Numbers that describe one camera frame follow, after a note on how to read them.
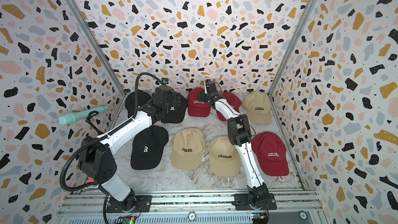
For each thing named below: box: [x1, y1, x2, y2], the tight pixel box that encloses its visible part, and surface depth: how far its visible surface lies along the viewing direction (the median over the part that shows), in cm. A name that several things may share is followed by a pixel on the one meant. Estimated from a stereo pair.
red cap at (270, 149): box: [250, 131, 290, 177], surface depth 89 cm
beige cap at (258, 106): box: [242, 91, 273, 124], surface depth 112 cm
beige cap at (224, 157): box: [207, 135, 241, 177], surface depth 87 cm
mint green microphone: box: [58, 105, 110, 125], surface depth 68 cm
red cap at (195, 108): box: [187, 87, 211, 118], surface depth 112 cm
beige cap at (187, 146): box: [171, 127, 207, 170], surface depth 91 cm
